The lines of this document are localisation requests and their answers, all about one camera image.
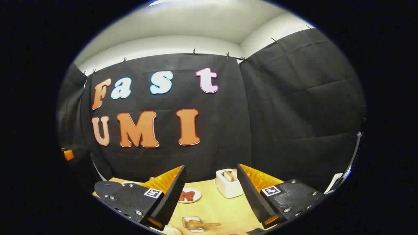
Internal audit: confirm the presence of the dark grey rice cooker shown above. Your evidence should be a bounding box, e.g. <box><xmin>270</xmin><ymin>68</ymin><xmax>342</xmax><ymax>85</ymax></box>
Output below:
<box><xmin>94</xmin><ymin>181</ymin><xmax>123</xmax><ymax>199</ymax></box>

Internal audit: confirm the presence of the wooden spoon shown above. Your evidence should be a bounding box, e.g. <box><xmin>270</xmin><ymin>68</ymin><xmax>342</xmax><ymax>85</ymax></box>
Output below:
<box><xmin>186</xmin><ymin>219</ymin><xmax>222</xmax><ymax>229</ymax></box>

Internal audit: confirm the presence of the black backdrop cloth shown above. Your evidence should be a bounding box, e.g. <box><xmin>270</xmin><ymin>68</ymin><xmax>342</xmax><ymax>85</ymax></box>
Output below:
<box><xmin>56</xmin><ymin>28</ymin><xmax>366</xmax><ymax>193</ymax></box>

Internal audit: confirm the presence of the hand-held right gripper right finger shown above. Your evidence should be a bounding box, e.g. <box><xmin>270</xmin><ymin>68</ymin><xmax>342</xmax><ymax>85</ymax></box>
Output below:
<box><xmin>237</xmin><ymin>163</ymin><xmax>326</xmax><ymax>229</ymax></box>

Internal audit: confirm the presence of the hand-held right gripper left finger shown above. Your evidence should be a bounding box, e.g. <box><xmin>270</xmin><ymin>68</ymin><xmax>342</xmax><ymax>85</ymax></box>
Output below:
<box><xmin>104</xmin><ymin>165</ymin><xmax>188</xmax><ymax>231</ymax></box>

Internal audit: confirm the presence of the white toaster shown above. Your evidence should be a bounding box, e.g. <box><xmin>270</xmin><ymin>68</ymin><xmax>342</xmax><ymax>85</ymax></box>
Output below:
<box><xmin>214</xmin><ymin>168</ymin><xmax>245</xmax><ymax>199</ymax></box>

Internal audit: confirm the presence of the clear wire chopstick holder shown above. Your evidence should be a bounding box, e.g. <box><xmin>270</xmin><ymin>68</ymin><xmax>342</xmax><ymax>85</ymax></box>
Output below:
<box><xmin>182</xmin><ymin>216</ymin><xmax>205</xmax><ymax>233</ymax></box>

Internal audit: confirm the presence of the white round plate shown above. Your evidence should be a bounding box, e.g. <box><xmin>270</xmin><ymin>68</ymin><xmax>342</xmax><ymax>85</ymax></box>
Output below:
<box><xmin>178</xmin><ymin>187</ymin><xmax>202</xmax><ymax>204</ymax></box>

